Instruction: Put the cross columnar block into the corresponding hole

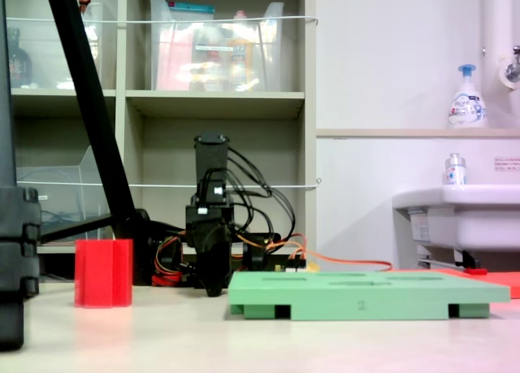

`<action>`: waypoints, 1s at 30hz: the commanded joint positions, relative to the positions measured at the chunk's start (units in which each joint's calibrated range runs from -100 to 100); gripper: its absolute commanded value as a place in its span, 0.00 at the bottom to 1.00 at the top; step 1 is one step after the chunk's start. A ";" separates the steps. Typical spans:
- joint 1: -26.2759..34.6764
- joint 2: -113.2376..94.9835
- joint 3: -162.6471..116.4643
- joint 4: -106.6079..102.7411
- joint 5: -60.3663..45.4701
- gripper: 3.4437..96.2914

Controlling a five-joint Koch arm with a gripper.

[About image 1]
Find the red cross columnar block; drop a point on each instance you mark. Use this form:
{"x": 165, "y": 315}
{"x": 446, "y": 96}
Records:
{"x": 103, "y": 273}

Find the pink packet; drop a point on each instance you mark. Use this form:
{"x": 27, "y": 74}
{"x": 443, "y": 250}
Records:
{"x": 172, "y": 64}

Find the large clear storage bin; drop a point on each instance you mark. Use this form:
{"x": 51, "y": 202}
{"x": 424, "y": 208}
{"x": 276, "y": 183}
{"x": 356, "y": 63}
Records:
{"x": 272, "y": 44}

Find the dark glass bottle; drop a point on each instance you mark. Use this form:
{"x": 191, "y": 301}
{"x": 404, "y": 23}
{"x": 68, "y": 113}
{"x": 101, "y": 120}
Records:
{"x": 18, "y": 64}

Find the bottle with orange label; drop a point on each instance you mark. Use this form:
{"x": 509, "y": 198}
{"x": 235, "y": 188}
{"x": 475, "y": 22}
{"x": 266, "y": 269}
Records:
{"x": 239, "y": 56}

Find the clear slanted file box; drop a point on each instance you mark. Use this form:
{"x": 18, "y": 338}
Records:
{"x": 61, "y": 178}

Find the circuit board with connectors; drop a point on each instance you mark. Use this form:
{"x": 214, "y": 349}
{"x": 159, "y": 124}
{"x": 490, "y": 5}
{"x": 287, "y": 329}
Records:
{"x": 296, "y": 267}

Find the small clear sanitizer bottle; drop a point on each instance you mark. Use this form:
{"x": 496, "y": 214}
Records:
{"x": 455, "y": 174}

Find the white sink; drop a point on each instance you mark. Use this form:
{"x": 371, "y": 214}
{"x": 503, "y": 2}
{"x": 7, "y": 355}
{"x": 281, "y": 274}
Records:
{"x": 467, "y": 222}

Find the black tripod leg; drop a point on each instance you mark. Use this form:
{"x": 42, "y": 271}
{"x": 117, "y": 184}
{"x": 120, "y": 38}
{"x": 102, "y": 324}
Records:
{"x": 16, "y": 247}
{"x": 85, "y": 105}

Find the teal topped bag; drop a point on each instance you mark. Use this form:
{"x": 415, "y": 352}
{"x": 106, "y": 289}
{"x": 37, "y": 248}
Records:
{"x": 191, "y": 8}

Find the green shape hole board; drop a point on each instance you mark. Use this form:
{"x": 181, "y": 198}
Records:
{"x": 365, "y": 296}

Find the white pump soap bottle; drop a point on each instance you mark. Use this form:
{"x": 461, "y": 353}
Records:
{"x": 467, "y": 109}

